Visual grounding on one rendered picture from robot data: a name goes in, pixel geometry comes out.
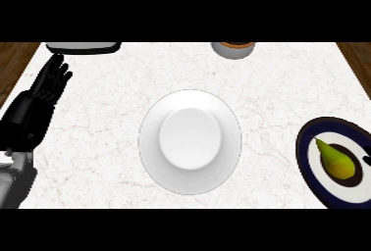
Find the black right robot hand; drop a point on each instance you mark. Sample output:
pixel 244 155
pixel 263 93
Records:
pixel 367 160

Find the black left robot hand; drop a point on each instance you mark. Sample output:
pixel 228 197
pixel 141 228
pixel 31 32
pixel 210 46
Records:
pixel 30 111

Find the navy and white plate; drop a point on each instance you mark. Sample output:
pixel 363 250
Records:
pixel 318 176

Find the white oval plate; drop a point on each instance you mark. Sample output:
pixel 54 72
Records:
pixel 190 141

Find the green yellow pear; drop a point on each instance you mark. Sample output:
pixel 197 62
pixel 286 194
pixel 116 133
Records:
pixel 336 160

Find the grey pot with brown rim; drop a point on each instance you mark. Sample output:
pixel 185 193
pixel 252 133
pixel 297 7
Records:
pixel 232 49

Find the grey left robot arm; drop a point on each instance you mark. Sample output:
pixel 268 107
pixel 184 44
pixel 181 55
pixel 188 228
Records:
pixel 14 183

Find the grey flat appliance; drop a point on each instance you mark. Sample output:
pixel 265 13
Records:
pixel 83 47

